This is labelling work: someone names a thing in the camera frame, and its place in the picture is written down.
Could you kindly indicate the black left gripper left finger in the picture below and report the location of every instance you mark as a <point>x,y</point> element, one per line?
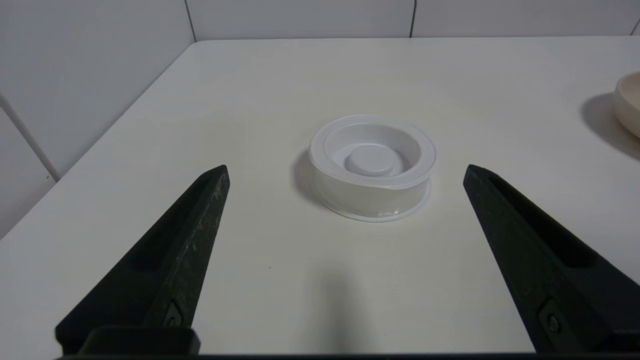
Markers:
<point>170,265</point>

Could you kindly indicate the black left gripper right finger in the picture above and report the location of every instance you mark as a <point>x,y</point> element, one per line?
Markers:
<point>545,270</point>

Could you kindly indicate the beige round plate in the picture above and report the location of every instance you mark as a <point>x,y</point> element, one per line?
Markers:
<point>630,105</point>

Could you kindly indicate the white round plastic container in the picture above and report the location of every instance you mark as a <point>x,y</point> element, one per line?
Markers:
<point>372,165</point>

